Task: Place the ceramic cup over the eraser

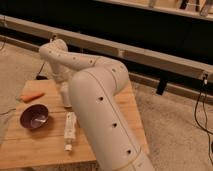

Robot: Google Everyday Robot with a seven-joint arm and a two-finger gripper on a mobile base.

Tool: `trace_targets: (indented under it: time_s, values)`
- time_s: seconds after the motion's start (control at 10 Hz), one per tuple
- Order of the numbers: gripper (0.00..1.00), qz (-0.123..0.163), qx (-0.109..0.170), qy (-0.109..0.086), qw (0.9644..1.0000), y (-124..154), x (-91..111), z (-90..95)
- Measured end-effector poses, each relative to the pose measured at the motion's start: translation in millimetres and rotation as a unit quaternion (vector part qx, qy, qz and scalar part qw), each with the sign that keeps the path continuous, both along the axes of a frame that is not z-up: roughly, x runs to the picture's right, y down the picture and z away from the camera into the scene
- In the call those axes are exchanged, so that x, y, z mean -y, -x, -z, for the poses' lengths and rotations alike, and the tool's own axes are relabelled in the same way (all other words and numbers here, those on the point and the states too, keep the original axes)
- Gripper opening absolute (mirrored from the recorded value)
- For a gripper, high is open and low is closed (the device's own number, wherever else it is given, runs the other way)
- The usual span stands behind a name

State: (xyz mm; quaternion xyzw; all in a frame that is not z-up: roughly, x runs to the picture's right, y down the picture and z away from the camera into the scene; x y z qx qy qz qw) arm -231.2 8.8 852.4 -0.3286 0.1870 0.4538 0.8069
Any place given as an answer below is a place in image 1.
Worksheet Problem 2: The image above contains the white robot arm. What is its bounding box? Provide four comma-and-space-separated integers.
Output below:
39, 39, 155, 171

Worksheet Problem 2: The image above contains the orange carrot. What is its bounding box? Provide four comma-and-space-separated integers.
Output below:
20, 92, 44, 102

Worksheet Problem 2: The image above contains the purple bowl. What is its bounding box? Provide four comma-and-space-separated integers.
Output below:
19, 104, 49, 129

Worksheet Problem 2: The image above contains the black cable left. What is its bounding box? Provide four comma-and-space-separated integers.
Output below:
35, 61, 48, 81

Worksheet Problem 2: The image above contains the black cable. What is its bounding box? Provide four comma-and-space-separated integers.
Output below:
35, 61, 48, 81
194, 78, 213, 136

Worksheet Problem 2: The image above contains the metal rail frame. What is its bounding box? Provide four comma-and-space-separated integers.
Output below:
0, 14, 213, 99

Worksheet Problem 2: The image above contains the black cable right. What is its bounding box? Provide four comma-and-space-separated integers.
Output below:
194, 78, 213, 136

